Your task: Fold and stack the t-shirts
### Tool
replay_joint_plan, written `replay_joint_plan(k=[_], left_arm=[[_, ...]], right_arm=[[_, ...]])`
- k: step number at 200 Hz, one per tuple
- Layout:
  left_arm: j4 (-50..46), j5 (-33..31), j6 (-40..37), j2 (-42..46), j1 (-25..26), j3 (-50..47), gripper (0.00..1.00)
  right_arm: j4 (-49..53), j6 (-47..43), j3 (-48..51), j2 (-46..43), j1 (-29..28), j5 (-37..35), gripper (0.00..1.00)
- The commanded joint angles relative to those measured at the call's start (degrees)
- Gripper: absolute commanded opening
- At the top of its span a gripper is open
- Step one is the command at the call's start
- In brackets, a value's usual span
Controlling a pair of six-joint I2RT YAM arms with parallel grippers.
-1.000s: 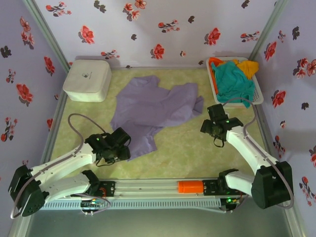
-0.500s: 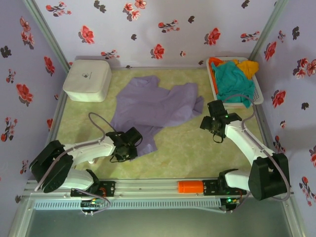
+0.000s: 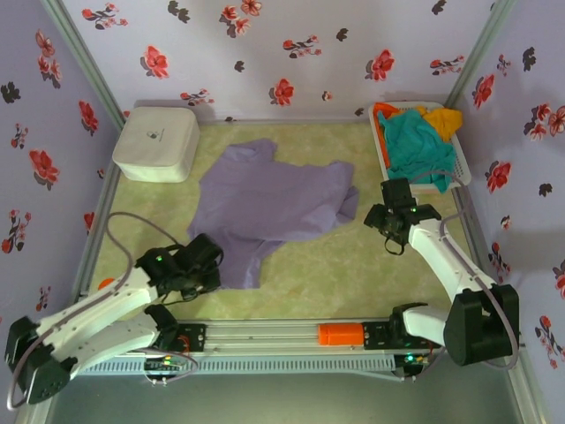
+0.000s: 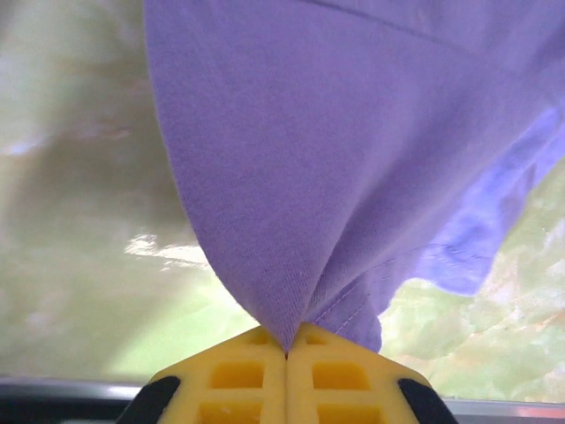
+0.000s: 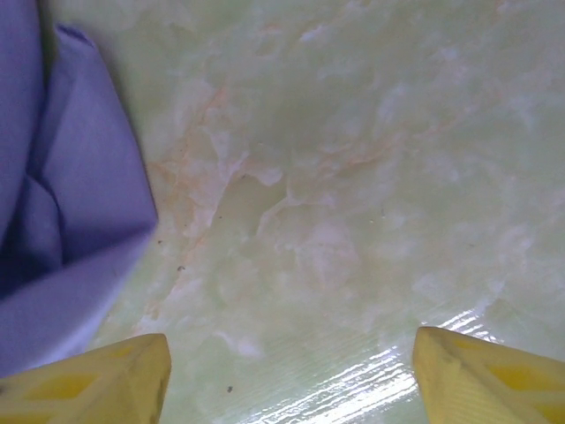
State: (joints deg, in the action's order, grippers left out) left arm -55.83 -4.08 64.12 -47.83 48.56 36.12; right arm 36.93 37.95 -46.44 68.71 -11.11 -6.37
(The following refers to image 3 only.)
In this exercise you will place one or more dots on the purple t-shirt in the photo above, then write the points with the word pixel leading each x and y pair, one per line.
pixel 273 199

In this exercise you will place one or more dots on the teal t-shirt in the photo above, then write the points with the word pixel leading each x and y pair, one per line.
pixel 415 146

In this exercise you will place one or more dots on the orange-capped bottle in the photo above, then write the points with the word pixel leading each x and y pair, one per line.
pixel 105 284

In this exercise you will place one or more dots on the white perforated plastic basket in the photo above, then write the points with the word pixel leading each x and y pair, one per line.
pixel 461 163

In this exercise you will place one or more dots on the mustard yellow t-shirt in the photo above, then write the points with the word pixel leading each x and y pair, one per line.
pixel 443 121

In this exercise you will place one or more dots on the orange t-shirt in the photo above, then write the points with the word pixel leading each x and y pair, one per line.
pixel 383 108

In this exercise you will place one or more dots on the orange cylinder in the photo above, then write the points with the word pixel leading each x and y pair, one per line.
pixel 340 335

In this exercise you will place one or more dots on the white plastic box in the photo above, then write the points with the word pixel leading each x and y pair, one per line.
pixel 154 146

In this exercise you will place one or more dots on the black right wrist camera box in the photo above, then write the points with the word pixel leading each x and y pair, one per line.
pixel 397 192

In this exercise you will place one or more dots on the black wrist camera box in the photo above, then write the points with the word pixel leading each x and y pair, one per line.
pixel 397 192
pixel 203 247

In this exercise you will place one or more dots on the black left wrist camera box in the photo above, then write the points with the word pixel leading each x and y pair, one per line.
pixel 203 247

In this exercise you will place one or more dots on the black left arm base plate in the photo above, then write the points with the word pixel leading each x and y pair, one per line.
pixel 196 338

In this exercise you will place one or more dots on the aluminium extrusion frame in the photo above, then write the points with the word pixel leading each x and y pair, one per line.
pixel 265 338

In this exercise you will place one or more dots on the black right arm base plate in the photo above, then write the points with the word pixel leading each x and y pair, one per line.
pixel 375 335

